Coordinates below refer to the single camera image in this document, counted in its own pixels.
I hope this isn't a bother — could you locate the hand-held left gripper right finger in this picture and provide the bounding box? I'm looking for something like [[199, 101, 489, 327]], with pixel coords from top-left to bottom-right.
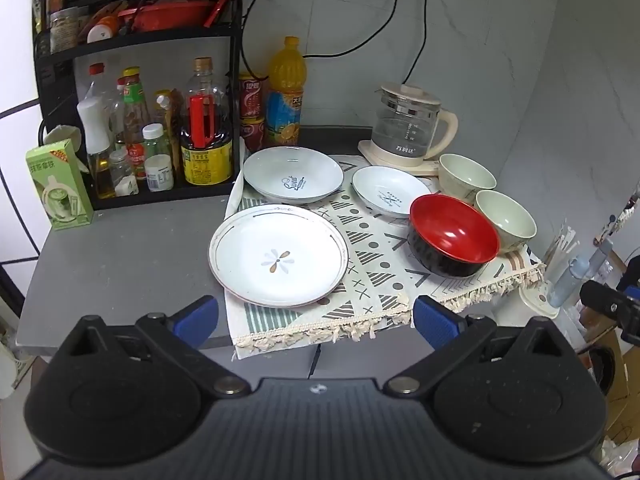
[[384, 296, 576, 399]]

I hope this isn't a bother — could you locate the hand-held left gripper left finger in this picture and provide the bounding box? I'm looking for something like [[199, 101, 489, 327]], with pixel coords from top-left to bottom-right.
[[55, 296, 251, 399]]

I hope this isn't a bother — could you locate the small white plate blue print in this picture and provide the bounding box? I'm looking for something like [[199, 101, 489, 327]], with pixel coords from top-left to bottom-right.
[[351, 165, 433, 219]]

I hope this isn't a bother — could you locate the blue electric toothbrush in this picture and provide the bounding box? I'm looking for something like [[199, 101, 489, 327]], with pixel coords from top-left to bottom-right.
[[546, 237, 614, 309]]

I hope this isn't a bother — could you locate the white toothbrush holder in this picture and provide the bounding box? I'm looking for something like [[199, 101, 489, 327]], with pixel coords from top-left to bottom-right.
[[518, 280, 561, 319]]

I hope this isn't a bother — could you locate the cardboard box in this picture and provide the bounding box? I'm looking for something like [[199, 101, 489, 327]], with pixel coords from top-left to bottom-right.
[[585, 255, 640, 446]]

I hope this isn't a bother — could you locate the red and black bowl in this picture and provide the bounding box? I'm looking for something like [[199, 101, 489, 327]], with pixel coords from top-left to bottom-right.
[[406, 193, 501, 278]]

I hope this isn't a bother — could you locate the patterned fringed table mat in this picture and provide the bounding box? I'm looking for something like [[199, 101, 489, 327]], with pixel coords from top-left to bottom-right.
[[223, 154, 547, 361]]

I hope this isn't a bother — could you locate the large white flower plate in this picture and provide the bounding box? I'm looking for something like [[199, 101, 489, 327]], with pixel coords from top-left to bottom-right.
[[208, 204, 350, 309]]

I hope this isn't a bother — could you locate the cream ceramic bowl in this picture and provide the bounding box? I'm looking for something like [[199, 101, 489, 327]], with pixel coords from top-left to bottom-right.
[[474, 190, 538, 254], [438, 153, 497, 204]]

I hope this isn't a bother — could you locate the white labelled jar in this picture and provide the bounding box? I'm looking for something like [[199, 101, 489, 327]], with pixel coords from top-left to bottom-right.
[[145, 155, 176, 192]]

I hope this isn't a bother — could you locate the small glass jar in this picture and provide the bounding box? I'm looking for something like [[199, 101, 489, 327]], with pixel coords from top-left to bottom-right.
[[109, 147, 139, 196]]

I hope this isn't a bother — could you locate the white deep plate dark print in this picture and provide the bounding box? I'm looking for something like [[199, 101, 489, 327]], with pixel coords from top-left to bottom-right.
[[243, 146, 345, 205]]

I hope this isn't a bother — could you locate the yellow oil bottle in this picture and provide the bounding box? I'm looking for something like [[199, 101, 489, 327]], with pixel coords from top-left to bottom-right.
[[87, 150, 117, 200]]

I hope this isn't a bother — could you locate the small jar white lid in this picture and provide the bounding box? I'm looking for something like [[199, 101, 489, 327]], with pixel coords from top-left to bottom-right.
[[141, 123, 167, 161]]

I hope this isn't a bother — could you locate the cream kettle base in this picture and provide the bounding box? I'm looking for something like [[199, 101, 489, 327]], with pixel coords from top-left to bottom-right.
[[357, 139, 442, 177]]

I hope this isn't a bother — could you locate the green carton box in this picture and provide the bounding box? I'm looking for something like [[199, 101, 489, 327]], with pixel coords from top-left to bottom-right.
[[26, 140, 95, 232]]

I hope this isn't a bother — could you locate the glass electric kettle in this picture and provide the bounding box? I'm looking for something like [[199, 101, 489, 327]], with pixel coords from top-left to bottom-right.
[[372, 82, 459, 162]]

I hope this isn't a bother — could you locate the white squeeze bottle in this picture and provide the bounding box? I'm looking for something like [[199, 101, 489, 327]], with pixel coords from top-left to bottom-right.
[[76, 97, 115, 155]]

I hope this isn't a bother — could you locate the red label sauce bottle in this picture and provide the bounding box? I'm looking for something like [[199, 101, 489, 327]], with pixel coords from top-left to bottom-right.
[[120, 66, 151, 181]]

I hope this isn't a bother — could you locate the orange juice bottle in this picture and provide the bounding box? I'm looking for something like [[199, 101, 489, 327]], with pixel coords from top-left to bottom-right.
[[265, 36, 306, 148]]

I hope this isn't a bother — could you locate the clear bottle red cap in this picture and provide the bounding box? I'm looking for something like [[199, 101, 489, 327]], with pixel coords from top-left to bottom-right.
[[82, 62, 123, 111]]

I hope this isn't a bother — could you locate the black shelf rack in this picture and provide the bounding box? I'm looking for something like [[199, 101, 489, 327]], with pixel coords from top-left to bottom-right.
[[32, 0, 247, 211]]

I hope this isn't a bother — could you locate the red plastic basin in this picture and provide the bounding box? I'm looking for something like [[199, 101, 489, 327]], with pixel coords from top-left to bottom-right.
[[117, 0, 216, 33]]

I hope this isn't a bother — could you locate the orange and white bottle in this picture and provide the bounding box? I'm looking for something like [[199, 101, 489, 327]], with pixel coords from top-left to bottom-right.
[[86, 15, 121, 44]]

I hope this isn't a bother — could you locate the red plastic stick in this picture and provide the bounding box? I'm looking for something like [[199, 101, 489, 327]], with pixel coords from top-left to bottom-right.
[[202, 0, 236, 28]]

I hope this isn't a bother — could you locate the glass spice jar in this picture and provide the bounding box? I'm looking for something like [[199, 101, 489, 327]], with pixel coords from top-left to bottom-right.
[[49, 6, 91, 53]]

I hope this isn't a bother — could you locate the soy sauce bottle red handle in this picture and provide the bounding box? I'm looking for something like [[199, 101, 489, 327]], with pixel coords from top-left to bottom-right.
[[180, 57, 234, 186]]

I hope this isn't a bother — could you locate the black power cable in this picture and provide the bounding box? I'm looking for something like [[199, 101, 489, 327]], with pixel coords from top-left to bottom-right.
[[402, 0, 432, 86], [302, 0, 404, 59]]

